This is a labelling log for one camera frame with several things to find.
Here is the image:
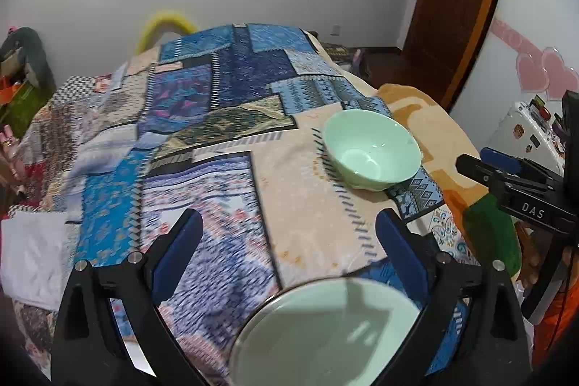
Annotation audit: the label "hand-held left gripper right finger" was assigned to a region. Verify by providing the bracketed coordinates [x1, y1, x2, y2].
[375, 209, 532, 386]

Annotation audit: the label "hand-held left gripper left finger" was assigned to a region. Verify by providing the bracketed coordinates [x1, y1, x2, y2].
[51, 207, 205, 386]

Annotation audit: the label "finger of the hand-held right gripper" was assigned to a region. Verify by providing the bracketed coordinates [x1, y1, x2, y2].
[480, 147, 564, 188]
[455, 153, 564, 207]

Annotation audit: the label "mint green bowl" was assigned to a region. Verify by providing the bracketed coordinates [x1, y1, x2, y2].
[322, 109, 423, 192]

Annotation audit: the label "mint green plate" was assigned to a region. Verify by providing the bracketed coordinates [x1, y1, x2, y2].
[228, 276, 426, 386]

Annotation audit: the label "person's right hand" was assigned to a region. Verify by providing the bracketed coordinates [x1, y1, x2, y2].
[516, 223, 550, 289]

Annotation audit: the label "white case with stickers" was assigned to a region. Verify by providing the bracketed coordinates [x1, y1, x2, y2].
[486, 101, 566, 170]

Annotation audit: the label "beige orange fleece blanket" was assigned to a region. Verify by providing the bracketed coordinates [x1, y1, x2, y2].
[377, 83, 521, 278]

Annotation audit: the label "patchwork printed blanket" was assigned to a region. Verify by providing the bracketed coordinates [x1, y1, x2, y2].
[0, 23, 480, 386]

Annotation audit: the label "orange patterned clothing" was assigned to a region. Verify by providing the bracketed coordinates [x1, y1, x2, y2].
[531, 246, 579, 369]

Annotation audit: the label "white cloth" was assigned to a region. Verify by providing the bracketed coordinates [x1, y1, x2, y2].
[0, 209, 68, 312]

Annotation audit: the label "wooden door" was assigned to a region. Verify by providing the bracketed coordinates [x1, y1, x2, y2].
[400, 0, 510, 111]

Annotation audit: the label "dark patterned rug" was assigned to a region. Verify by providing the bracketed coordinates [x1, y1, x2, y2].
[319, 42, 376, 81]

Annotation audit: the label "green box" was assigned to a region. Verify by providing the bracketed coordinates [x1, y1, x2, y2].
[0, 92, 46, 138]

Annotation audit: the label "yellow fluffy hoop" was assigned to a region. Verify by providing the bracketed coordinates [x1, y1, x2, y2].
[137, 9, 200, 52]

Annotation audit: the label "grey stuffed toy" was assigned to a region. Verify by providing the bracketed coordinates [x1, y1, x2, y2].
[0, 26, 57, 97]

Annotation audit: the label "pink heart wall decoration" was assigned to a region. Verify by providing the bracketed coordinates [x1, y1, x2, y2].
[493, 17, 579, 102]

